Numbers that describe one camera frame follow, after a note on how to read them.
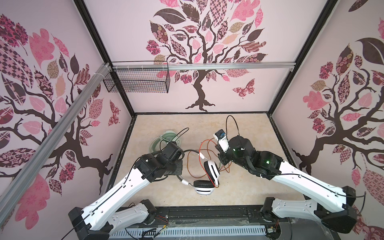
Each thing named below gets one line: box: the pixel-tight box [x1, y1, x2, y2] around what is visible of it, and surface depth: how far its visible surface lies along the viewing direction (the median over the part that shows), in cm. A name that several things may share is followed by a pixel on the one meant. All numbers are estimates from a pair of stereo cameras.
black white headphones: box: [176, 149, 220, 196], surface depth 66 cm
